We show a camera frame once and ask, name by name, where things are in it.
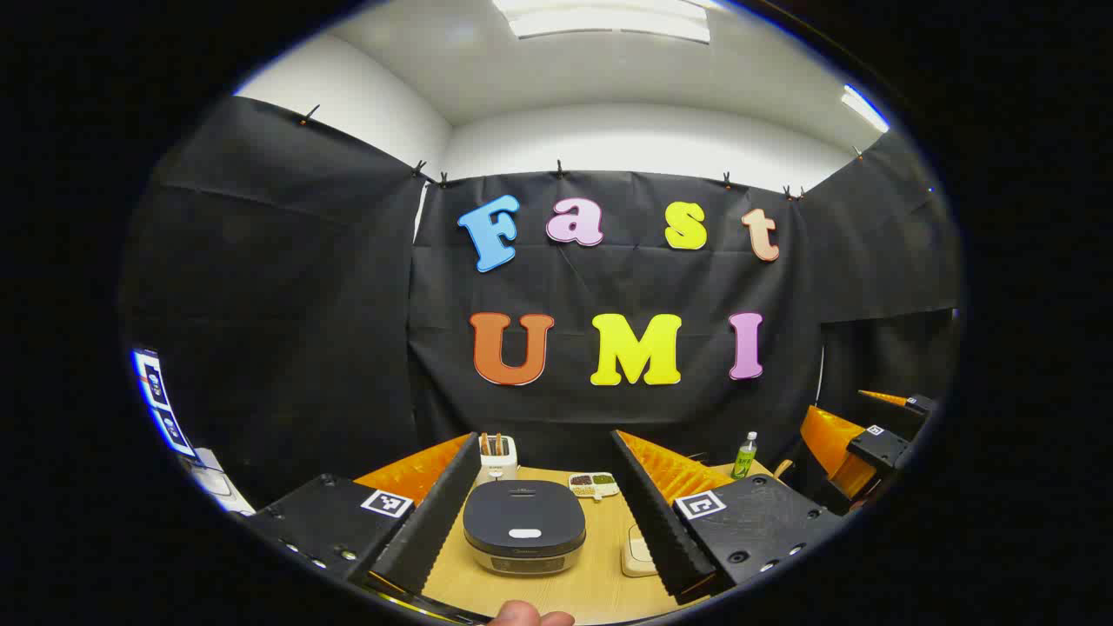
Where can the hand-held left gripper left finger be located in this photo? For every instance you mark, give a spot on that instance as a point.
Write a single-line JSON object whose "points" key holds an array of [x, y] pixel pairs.
{"points": [[435, 522]]}

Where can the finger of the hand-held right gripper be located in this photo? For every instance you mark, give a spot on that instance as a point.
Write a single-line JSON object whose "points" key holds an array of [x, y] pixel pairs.
{"points": [[917, 405], [839, 443]]}

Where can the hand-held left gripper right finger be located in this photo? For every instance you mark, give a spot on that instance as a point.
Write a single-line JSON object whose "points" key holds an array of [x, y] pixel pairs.
{"points": [[661, 522]]}

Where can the wooden spoon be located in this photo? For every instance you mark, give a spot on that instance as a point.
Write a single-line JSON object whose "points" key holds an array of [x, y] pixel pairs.
{"points": [[785, 469]]}

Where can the dark grey rice cooker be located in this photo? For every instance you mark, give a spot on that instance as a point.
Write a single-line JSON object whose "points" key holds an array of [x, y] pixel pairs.
{"points": [[522, 513]]}

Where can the cream square panel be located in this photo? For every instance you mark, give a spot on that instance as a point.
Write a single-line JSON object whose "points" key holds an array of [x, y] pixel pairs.
{"points": [[637, 561]]}

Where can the white divided bean dish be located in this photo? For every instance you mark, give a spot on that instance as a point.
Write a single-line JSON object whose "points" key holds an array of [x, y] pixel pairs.
{"points": [[600, 480]]}

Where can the white toaster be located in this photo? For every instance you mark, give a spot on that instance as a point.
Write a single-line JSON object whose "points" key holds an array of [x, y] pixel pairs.
{"points": [[497, 469]]}

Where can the green drink bottle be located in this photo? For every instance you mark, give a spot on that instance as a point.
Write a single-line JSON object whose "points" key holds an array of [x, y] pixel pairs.
{"points": [[743, 461]]}

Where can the white side desk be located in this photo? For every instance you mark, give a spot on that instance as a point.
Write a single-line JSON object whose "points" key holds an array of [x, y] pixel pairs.
{"points": [[213, 482]]}

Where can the black backdrop cloth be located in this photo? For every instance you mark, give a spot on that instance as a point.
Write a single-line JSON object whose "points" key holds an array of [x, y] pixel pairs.
{"points": [[348, 304]]}

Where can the small ceiling light panel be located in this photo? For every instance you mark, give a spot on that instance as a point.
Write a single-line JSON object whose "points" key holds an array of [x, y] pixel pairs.
{"points": [[863, 108]]}

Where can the computer monitor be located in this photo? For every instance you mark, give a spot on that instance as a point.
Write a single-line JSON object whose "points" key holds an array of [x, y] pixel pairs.
{"points": [[156, 387]]}

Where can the large ceiling light panel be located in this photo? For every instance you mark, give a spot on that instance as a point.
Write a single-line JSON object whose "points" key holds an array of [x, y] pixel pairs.
{"points": [[609, 22]]}

